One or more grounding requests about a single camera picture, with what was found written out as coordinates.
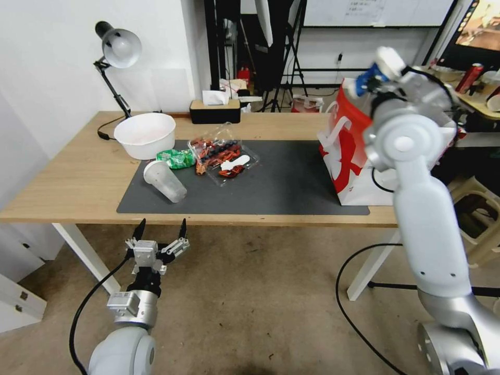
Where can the black tripod stand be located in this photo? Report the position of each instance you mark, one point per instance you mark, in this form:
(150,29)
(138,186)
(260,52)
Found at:
(291,58)

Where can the white paper cup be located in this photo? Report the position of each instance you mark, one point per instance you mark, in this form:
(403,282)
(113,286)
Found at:
(493,99)

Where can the white paper bowl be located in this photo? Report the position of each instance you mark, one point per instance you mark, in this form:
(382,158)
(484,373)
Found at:
(145,134)

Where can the black metal shelf frame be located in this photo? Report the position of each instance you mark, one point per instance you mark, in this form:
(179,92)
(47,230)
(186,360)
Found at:
(220,43)

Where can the clear disposable takeout box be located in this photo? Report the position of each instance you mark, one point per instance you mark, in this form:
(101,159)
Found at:
(224,156)

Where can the white wall whiteboard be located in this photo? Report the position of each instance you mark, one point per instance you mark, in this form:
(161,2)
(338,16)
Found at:
(375,11)

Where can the white cabinet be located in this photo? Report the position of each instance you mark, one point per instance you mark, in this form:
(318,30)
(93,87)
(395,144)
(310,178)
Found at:
(19,273)

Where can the red plastic bag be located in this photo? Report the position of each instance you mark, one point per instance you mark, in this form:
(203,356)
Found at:
(306,103)

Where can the wooden table white legs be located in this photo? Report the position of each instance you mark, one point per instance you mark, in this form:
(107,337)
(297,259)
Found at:
(78,172)

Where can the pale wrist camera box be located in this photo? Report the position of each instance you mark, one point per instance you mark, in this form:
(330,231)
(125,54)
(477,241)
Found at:
(145,254)

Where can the silver black desk lamp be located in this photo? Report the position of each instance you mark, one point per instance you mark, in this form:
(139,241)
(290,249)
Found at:
(120,46)

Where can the red white delivery bag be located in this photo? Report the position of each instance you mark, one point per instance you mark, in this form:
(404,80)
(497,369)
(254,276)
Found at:
(347,156)

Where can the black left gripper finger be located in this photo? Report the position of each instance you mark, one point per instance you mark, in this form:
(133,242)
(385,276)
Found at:
(182,233)
(139,231)

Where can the red drink can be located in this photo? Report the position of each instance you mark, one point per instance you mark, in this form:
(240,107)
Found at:
(468,78)

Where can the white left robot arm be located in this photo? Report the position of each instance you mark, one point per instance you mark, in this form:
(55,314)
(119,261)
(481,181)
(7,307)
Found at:
(131,312)

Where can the black wooden tissue box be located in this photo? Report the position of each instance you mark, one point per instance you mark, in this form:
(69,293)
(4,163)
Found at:
(215,111)

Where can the beige plastic stool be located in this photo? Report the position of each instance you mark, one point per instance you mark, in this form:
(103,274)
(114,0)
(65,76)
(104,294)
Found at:
(478,218)

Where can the red fire extinguisher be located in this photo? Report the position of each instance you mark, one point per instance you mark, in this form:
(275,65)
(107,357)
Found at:
(245,76)

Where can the green snack wrapper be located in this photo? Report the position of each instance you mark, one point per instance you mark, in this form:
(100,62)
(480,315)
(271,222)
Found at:
(175,158)

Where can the clear plastic cup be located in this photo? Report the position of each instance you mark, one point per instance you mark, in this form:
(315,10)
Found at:
(166,181)

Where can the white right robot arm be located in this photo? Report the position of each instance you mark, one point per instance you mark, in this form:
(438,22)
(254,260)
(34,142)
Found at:
(425,218)

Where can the dark grey table mat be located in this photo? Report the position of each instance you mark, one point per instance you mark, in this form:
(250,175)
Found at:
(273,183)

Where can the black display monitor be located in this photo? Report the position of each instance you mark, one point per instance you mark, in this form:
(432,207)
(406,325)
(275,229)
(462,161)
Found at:
(474,27)

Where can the white plastic spoon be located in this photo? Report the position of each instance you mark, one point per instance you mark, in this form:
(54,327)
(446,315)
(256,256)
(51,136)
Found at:
(234,163)

